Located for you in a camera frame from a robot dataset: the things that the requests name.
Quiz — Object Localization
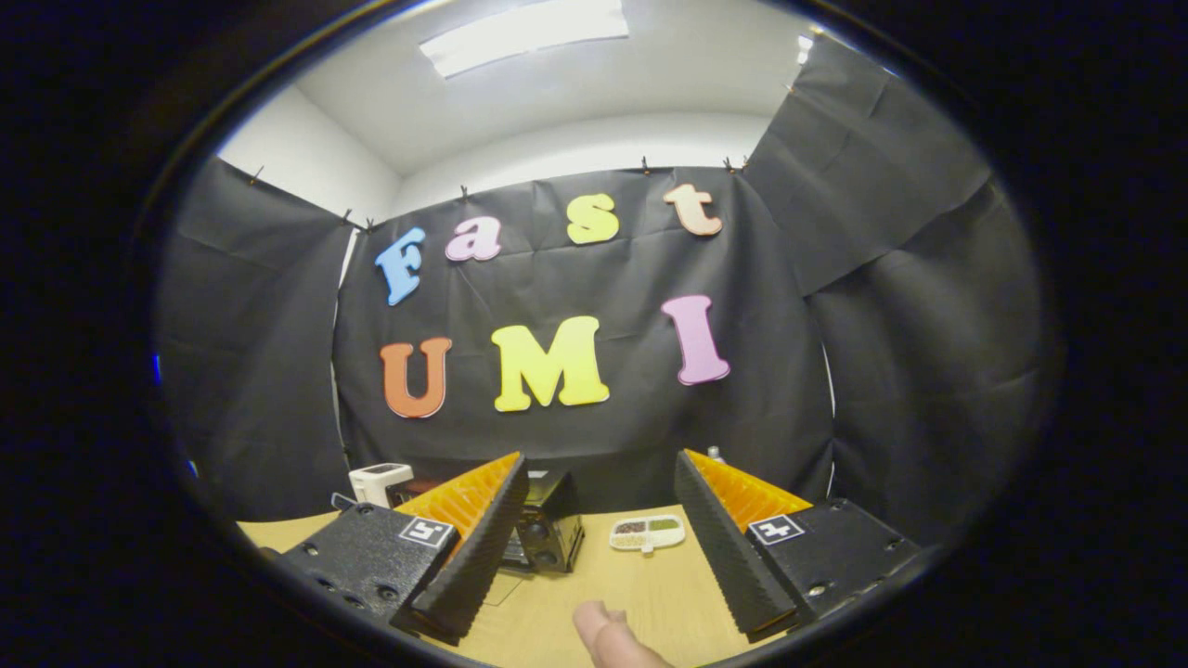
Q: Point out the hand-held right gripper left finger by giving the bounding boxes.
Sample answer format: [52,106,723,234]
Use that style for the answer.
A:
[277,452,532,648]

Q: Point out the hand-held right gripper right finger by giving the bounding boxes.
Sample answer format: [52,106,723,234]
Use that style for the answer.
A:
[673,449,922,643]

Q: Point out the black electric oven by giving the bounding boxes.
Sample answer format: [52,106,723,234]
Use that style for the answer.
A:
[385,469,587,606]

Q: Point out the white divided snack tray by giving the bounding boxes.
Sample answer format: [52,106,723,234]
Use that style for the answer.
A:
[610,515,686,555]

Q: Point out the white small appliance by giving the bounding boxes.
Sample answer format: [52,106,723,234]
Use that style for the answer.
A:
[349,463,415,508]

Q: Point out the black backdrop cloth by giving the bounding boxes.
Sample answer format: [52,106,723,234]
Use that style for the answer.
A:
[153,32,1059,548]

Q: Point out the large ceiling light panel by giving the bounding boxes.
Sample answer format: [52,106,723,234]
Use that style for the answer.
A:
[420,0,630,79]

